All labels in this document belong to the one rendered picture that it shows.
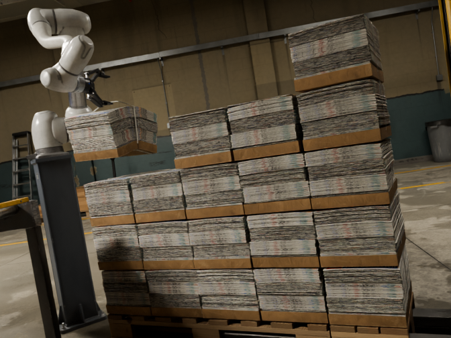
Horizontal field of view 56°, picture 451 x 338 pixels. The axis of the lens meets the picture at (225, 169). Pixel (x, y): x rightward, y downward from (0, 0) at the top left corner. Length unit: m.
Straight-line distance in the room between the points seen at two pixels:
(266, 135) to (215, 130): 0.23
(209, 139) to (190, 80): 7.06
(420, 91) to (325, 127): 7.54
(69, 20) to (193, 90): 6.39
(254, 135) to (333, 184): 0.37
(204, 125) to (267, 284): 0.72
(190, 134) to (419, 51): 7.68
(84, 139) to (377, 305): 1.54
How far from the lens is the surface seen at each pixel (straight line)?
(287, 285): 1.83
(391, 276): 1.72
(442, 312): 2.10
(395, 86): 9.04
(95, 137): 2.22
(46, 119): 2.69
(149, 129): 2.37
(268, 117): 1.73
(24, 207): 2.12
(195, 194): 1.91
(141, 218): 2.10
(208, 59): 8.88
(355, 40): 1.67
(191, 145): 1.89
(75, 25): 2.61
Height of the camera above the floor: 0.90
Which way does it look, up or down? 3 degrees down
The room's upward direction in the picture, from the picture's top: 9 degrees counter-clockwise
